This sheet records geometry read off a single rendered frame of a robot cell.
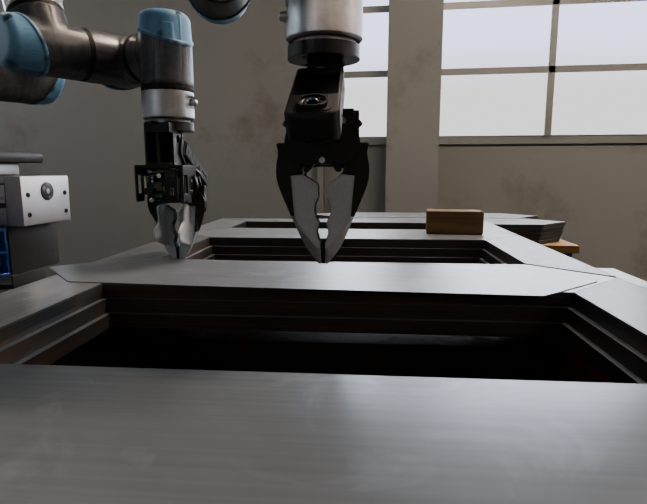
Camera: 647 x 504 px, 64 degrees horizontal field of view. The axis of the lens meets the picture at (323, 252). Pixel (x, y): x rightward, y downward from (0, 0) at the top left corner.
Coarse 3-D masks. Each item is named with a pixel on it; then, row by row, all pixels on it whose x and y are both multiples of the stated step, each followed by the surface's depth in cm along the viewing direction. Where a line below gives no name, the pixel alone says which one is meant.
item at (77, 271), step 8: (80, 264) 76; (88, 264) 76; (96, 264) 76; (104, 264) 76; (112, 264) 76; (56, 272) 70; (64, 272) 70; (72, 272) 70; (80, 272) 70; (88, 272) 70
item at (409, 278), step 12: (396, 264) 77; (408, 264) 77; (396, 276) 68; (408, 276) 68; (420, 276) 68; (432, 276) 68; (444, 276) 68; (456, 276) 68; (396, 288) 61; (408, 288) 61; (420, 288) 61; (432, 288) 61; (444, 288) 61; (456, 288) 61
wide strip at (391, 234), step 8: (200, 232) 116; (208, 232) 116; (216, 232) 116; (224, 232) 116; (232, 232) 116; (240, 232) 116; (248, 232) 116; (256, 232) 116; (264, 232) 116; (272, 232) 116; (280, 232) 116; (288, 232) 116; (296, 232) 116; (320, 232) 116; (352, 232) 116; (360, 232) 116; (368, 232) 116; (376, 232) 116; (384, 232) 116; (392, 232) 116; (400, 232) 116; (408, 232) 116; (416, 232) 116; (424, 232) 116; (488, 232) 116
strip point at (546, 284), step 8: (520, 272) 71; (528, 272) 71; (536, 272) 71; (544, 272) 71; (528, 280) 66; (536, 280) 66; (544, 280) 66; (552, 280) 66; (560, 280) 66; (568, 280) 66; (576, 280) 66; (584, 280) 66; (592, 280) 66; (536, 288) 61; (544, 288) 61; (552, 288) 61; (560, 288) 61; (568, 288) 61; (544, 296) 58
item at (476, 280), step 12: (468, 276) 68; (480, 276) 68; (492, 276) 68; (504, 276) 68; (516, 276) 68; (468, 288) 61; (480, 288) 61; (492, 288) 61; (504, 288) 61; (516, 288) 61; (528, 288) 61
